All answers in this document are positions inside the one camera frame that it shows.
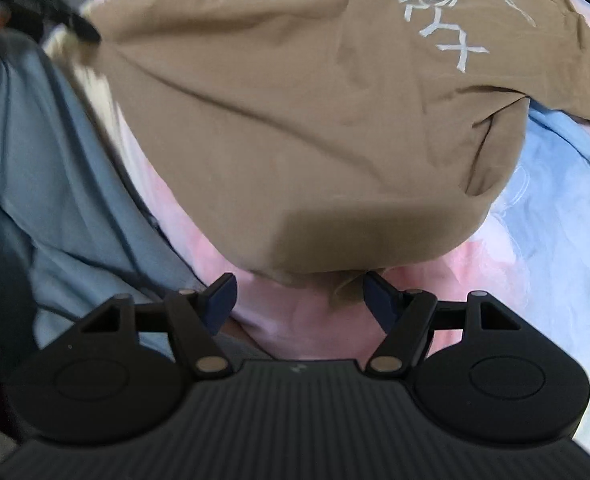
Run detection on blue trousers of person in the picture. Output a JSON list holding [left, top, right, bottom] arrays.
[[0, 30, 204, 374]]

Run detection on tan printed t-shirt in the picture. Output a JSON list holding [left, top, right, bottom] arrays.
[[44, 0, 590, 311]]

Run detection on pastel tie-dye bed sheet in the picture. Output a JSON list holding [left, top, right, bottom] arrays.
[[64, 0, 590, 466]]

